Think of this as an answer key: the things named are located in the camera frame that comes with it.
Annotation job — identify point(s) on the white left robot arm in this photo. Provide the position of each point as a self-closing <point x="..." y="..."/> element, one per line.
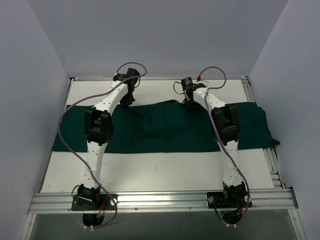
<point x="99" y="130"/>

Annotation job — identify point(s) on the aluminium frame rail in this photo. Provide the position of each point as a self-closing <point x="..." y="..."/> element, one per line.
<point x="152" y="78"/>
<point x="166" y="201"/>

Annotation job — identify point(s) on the aluminium back frame rail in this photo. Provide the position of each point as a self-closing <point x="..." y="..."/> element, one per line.
<point x="152" y="78"/>

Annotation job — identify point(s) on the stainless steel instrument tray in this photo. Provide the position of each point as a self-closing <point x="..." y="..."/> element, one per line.
<point x="168" y="101"/>

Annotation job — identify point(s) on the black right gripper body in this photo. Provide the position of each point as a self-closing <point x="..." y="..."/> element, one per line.
<point x="191" y="103"/>

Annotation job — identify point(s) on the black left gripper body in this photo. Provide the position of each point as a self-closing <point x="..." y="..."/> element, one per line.
<point x="127" y="100"/>

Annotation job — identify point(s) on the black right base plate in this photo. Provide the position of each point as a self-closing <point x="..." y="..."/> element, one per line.
<point x="226" y="200"/>

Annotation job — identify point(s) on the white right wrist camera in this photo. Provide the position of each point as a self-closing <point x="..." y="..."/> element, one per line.
<point x="203" y="82"/>

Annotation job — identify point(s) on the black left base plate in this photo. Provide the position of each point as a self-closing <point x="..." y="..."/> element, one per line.
<point x="104" y="202"/>

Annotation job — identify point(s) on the dark green surgical cloth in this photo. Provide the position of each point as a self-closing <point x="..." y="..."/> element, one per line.
<point x="171" y="127"/>

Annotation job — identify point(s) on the aluminium front frame rail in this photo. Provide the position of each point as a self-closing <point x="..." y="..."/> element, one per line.
<point x="166" y="201"/>

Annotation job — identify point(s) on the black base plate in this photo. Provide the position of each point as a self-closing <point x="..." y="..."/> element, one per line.
<point x="104" y="202"/>
<point x="226" y="200"/>

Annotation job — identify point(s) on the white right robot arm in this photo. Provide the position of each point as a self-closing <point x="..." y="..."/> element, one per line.
<point x="226" y="130"/>

